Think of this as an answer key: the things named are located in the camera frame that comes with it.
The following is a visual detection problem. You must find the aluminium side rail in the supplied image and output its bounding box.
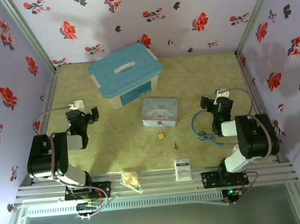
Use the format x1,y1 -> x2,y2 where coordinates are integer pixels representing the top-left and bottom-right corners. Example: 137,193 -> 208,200
23,66 -> 70,184
235,49 -> 291,166

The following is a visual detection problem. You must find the blue lidded storage box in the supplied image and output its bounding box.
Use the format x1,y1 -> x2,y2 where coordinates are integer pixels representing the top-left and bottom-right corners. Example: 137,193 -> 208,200
86,40 -> 167,112

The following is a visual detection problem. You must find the aluminium front rail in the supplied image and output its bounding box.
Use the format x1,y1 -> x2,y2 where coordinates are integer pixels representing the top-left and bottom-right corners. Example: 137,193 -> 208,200
12,157 -> 299,207

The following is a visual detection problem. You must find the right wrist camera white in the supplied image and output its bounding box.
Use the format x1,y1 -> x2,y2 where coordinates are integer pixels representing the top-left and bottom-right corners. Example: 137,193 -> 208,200
215,88 -> 231,99

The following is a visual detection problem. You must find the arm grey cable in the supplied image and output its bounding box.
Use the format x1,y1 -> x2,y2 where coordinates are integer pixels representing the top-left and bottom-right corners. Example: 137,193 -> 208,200
31,102 -> 111,223
217,84 -> 277,206

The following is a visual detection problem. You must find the white slotted cable duct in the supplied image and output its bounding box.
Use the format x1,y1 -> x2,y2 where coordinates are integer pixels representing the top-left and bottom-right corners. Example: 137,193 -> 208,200
24,190 -> 224,219

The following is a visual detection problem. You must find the cartoon print tin box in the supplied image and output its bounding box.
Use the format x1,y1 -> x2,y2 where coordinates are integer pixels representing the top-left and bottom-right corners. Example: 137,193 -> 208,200
140,95 -> 181,130

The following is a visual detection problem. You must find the blue stethoscope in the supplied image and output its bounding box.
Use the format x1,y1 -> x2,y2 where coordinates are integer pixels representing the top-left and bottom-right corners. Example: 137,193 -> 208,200
189,107 -> 227,150

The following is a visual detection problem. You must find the left arm grey cable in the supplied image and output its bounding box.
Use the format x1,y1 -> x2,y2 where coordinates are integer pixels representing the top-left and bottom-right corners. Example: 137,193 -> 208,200
31,102 -> 111,223

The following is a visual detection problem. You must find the aluminium frame post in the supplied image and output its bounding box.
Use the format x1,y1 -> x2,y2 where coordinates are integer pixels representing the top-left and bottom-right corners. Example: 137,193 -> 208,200
0,0 -> 61,77
231,0 -> 283,57

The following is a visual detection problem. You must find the beige snack bag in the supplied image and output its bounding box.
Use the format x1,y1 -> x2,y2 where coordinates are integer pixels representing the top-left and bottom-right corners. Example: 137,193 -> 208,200
119,169 -> 144,196

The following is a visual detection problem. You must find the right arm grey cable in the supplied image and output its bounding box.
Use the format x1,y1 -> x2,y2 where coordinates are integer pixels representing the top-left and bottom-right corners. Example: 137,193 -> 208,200
217,84 -> 277,206

